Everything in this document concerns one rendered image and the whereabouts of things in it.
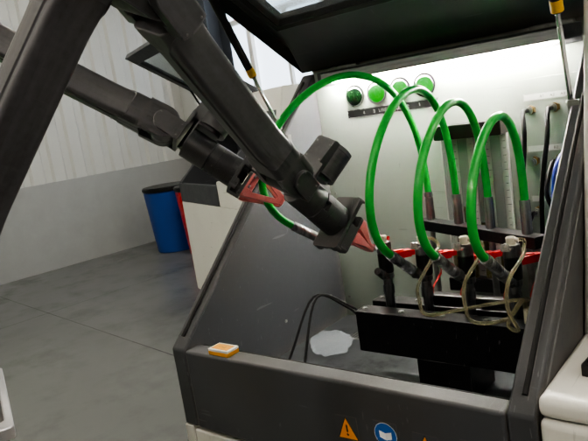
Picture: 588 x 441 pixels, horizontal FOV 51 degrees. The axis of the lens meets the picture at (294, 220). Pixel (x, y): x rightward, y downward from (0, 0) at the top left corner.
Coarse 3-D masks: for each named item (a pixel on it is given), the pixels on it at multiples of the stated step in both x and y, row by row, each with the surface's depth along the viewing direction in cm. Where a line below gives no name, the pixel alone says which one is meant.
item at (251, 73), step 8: (208, 0) 126; (216, 0) 126; (216, 8) 126; (216, 16) 127; (224, 16) 127; (224, 24) 128; (232, 32) 129; (232, 40) 129; (240, 48) 130; (240, 56) 131; (248, 64) 132; (248, 72) 132; (256, 80) 134; (264, 96) 136; (272, 112) 138; (288, 136) 141
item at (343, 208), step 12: (336, 204) 103; (348, 204) 107; (360, 204) 106; (312, 216) 102; (324, 216) 102; (336, 216) 103; (348, 216) 104; (324, 228) 104; (336, 228) 104; (324, 240) 106; (336, 240) 103
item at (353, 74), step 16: (320, 80) 114; (336, 80) 116; (368, 80) 120; (384, 80) 121; (304, 96) 112; (288, 112) 111; (416, 128) 125; (416, 144) 126; (272, 208) 111; (288, 224) 113
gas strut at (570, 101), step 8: (552, 0) 92; (560, 0) 92; (552, 8) 93; (560, 8) 92; (560, 16) 94; (560, 24) 94; (560, 32) 95; (560, 40) 96; (560, 48) 96; (568, 72) 98; (568, 80) 99; (568, 88) 100; (568, 96) 101; (568, 104) 101; (576, 104) 100; (568, 112) 101
